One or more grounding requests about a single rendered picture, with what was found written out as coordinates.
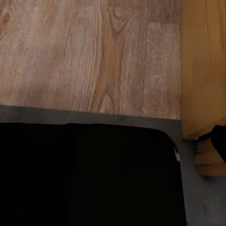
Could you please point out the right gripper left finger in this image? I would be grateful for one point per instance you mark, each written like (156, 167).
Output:
(11, 141)

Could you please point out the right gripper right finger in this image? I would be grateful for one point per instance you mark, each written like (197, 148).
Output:
(218, 139)

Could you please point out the door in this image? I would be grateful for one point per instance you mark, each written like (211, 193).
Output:
(203, 78)

